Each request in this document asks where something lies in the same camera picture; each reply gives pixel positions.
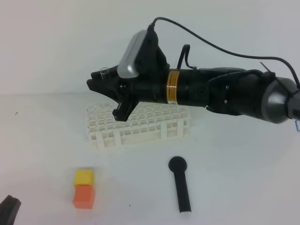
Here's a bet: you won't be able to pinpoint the clear glass test tube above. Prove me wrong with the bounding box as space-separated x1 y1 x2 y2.
99 67 110 80

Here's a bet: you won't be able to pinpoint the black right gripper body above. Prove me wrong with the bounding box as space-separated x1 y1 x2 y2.
113 35 169 121

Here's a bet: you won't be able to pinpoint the orange cube block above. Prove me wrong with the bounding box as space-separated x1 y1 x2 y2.
73 185 95 209

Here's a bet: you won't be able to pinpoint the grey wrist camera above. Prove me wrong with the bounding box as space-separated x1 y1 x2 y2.
117 30 147 79

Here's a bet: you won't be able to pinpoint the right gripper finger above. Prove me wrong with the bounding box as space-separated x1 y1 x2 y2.
91 66 120 85
86 79 117 101

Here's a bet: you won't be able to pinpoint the yellow cube block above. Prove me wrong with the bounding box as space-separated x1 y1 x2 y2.
74 169 95 186

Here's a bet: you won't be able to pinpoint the black camera cable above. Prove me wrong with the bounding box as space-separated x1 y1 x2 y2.
147 16 300 90

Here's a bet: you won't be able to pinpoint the black plastic scoop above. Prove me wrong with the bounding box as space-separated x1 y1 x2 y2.
168 156 191 213

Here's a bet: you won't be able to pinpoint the white test tube rack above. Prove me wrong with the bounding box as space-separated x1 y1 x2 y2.
86 103 190 151

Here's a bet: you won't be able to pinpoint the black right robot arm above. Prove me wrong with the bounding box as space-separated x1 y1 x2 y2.
87 31 300 124

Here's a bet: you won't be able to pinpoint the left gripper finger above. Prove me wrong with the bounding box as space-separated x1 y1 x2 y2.
0 195 21 225

